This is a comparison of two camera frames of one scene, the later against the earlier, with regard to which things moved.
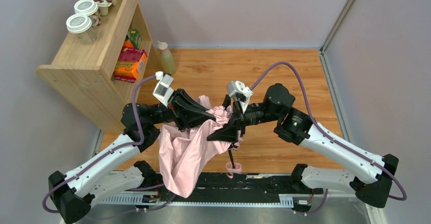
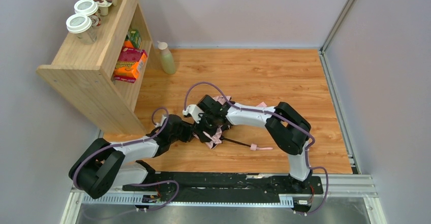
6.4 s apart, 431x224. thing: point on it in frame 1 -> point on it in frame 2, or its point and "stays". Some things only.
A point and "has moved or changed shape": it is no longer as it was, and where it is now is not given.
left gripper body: (176, 108) -> (194, 130)
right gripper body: (239, 115) -> (207, 126)
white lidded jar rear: (88, 7) stays
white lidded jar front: (81, 25) stays
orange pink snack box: (129, 64) stays
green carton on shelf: (134, 37) stays
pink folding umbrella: (181, 151) has moved or changed shape
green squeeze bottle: (168, 61) stays
